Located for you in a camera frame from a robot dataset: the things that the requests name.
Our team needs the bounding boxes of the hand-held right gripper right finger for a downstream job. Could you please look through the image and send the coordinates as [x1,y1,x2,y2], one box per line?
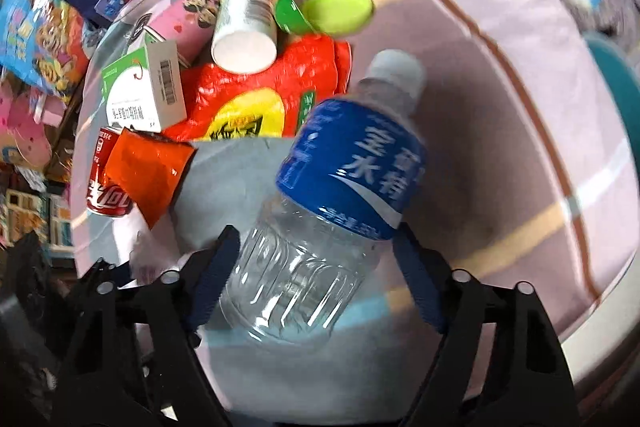
[394,222,582,427]

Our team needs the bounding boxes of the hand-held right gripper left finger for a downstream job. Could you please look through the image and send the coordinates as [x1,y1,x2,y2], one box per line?
[50,224,242,427]

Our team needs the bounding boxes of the clear bottle with blue label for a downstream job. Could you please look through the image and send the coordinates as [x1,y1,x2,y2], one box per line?
[218,49,429,346]

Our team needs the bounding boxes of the red cola can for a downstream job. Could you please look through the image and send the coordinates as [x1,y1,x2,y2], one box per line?
[86,127,134,218]

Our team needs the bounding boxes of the red snack bag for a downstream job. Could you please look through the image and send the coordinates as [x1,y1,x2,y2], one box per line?
[162,33,353,142]

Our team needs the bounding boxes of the teal plastic bucket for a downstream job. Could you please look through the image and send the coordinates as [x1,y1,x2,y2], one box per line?
[584,32,640,144]

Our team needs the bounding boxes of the orange foil wrapper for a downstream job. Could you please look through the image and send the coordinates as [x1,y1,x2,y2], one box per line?
[105,128,197,229]

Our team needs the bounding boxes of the pink striped bed sheet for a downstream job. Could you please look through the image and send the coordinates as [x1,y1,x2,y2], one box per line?
[70,0,639,413]

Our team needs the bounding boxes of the green and white carton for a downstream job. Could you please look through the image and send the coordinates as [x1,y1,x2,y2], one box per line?
[101,39,188,132]

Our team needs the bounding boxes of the pink toy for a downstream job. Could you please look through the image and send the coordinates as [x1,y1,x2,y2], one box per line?
[0,82,67,168]

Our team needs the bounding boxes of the white paper cup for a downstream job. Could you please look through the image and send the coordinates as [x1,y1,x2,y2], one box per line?
[211,0,279,74]

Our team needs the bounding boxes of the pink printed cup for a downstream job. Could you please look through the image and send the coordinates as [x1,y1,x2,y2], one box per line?
[145,0,224,68]

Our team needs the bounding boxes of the green jelly cup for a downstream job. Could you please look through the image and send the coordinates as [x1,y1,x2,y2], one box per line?
[272,0,317,36]

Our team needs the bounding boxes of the colourful cartoon packet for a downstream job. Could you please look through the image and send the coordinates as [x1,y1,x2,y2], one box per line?
[0,0,94,104]

